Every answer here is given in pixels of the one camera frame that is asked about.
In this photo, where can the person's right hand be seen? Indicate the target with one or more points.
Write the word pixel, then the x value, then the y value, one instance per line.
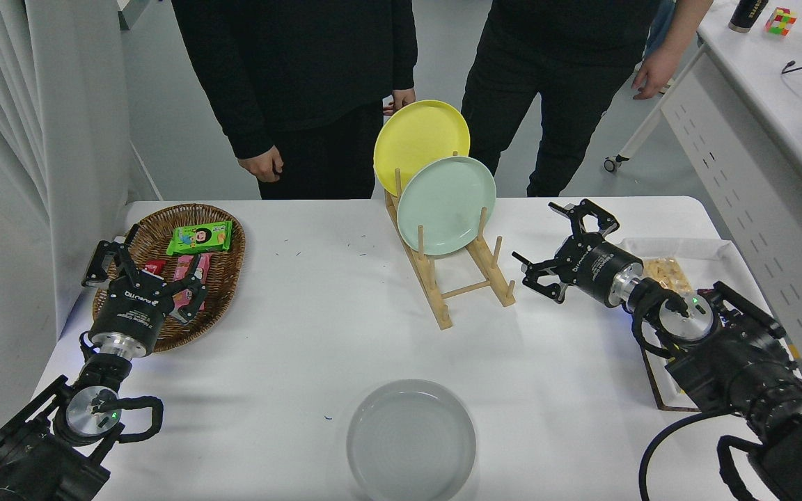
pixel 262 167

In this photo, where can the black tumbler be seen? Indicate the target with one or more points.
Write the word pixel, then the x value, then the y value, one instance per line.
pixel 745 14

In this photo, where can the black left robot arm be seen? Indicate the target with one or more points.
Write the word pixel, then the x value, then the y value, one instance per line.
pixel 39 452

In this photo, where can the mint green plate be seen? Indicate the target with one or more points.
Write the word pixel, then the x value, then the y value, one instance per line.
pixel 446 205

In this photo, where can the white side desk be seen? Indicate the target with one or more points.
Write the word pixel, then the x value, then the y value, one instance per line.
pixel 756 83

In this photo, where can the person's left forearm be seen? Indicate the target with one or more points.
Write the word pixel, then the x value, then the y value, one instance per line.
pixel 404 56
pixel 690 24

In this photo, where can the colourful puzzle cube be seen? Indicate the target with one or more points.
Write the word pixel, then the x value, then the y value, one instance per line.
pixel 780 21

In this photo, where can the person's right forearm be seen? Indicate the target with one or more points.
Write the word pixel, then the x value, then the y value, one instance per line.
pixel 241 115

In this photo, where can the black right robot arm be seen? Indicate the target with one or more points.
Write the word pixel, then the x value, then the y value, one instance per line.
pixel 735 362

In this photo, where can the white rectangular tray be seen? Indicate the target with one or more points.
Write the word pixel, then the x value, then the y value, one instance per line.
pixel 693 248

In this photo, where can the small red snack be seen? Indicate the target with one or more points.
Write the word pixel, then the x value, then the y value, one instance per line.
pixel 155 266

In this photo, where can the wooden plate rack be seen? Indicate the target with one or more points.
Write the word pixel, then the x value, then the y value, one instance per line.
pixel 443 320

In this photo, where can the person's left hand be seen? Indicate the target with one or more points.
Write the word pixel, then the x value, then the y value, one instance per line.
pixel 658 73
pixel 403 97

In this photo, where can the grey furniture corner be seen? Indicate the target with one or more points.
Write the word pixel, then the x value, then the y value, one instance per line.
pixel 129 14

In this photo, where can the person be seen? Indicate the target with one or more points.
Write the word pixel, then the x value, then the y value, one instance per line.
pixel 331 42
pixel 662 28
pixel 547 69

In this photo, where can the clear pack of beige crackers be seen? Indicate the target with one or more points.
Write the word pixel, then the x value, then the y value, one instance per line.
pixel 669 273

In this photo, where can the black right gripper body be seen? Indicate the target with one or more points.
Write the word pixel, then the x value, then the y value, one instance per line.
pixel 592 268

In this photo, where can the pink snack bar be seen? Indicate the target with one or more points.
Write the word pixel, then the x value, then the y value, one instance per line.
pixel 184 266

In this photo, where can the yellow plate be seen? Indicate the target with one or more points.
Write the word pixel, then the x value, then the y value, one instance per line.
pixel 415 139

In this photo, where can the brown wicker basket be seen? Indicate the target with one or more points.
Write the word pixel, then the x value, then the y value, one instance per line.
pixel 223 278

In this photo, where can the green snack pack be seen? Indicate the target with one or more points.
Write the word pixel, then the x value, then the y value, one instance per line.
pixel 199 238

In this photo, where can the grey plate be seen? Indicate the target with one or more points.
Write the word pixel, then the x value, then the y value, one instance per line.
pixel 411 445

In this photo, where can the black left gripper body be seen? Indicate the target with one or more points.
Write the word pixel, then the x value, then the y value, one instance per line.
pixel 133 306

